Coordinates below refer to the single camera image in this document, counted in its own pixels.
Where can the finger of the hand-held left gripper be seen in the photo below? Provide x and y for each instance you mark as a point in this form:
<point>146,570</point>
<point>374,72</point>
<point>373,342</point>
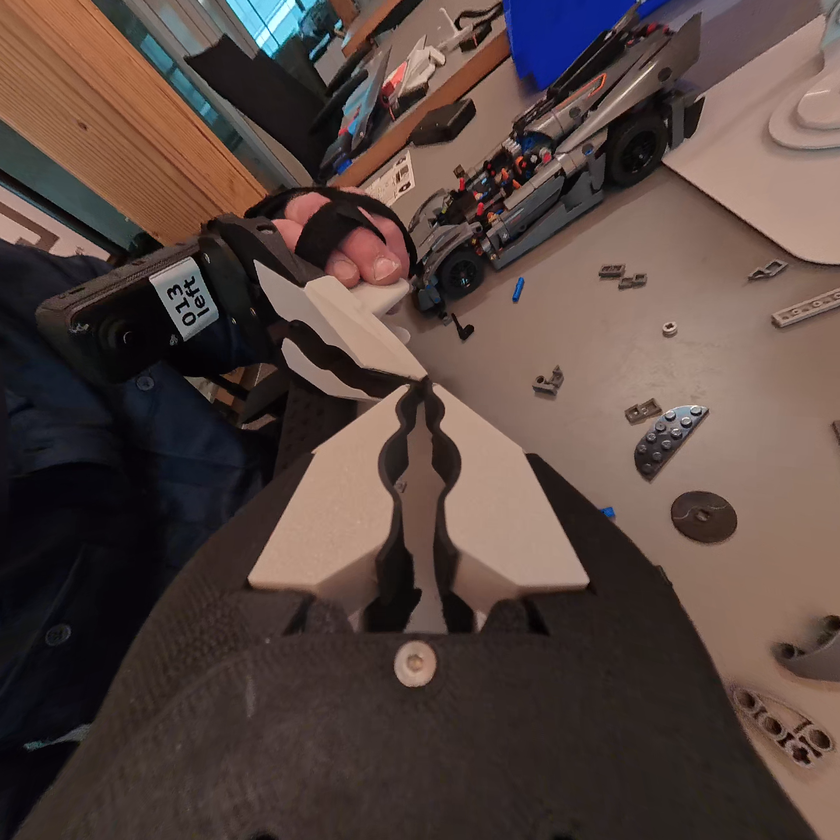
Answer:
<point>348,321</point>
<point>315,367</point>

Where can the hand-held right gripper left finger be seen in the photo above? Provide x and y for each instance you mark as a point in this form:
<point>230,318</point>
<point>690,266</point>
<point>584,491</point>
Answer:
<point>321,525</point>

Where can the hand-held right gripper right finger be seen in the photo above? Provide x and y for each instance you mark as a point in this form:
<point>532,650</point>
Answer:
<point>518,525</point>

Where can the grey lego piece with hole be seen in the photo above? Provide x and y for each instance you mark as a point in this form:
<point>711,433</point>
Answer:
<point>548,382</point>

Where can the grey two-hole lego plate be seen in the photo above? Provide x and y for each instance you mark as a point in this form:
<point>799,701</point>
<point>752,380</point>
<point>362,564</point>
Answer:
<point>641,410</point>

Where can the dark half-round lego plate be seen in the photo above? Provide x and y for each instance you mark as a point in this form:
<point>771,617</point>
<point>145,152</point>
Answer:
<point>669,443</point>

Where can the round dark lego dish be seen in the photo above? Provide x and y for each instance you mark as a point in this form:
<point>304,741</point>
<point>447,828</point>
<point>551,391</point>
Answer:
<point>703,516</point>

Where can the grey lego car model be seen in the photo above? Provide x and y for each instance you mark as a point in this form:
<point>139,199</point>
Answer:
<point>558,177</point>

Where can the grey curved lego wedge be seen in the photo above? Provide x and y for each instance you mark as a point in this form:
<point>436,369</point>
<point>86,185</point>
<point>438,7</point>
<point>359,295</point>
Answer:
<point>810,653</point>

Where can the grey lego clip piece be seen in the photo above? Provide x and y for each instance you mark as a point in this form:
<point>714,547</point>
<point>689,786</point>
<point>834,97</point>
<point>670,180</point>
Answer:
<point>768,270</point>

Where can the light grey four-stud lego plate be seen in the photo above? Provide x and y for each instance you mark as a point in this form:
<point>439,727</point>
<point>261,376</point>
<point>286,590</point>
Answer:
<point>807,308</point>

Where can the person's left hand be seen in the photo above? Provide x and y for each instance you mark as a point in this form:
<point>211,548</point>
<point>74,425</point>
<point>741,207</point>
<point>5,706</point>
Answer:
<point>371,253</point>

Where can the black dotted chair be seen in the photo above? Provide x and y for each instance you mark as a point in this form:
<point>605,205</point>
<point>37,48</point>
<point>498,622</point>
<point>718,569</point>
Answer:
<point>315,426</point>

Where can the cardboard box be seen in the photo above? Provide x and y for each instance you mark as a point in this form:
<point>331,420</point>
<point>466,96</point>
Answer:
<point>236,394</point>

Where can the white black-patterned sign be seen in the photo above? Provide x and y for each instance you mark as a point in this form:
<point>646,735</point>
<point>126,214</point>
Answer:
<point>39,229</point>

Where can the white printed leaflet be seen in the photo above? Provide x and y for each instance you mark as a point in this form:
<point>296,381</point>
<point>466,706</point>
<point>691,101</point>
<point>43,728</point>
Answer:
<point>394,177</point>

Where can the wooden-edged background table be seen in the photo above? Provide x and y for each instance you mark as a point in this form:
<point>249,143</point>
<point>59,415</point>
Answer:
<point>407,131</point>

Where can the wooden beam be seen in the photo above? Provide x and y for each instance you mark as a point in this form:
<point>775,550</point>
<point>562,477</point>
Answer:
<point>98,111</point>

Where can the black flat box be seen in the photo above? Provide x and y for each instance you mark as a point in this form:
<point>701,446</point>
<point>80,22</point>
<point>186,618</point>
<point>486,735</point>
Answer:
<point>443,121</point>

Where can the black mesh office chair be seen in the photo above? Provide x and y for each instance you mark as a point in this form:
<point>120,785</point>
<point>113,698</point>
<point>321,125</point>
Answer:
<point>262,92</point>

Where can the white plastic gadget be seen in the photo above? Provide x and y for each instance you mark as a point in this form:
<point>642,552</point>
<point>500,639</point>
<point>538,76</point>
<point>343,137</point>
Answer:
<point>420,62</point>

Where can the blue plastic bin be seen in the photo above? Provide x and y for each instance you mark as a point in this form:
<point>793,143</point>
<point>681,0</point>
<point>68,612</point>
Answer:
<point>558,39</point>

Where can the white book stand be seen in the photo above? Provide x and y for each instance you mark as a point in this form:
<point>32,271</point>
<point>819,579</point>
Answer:
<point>754,184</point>

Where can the grey lego bracket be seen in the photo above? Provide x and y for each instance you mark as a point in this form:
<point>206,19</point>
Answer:
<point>611,271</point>
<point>632,281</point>

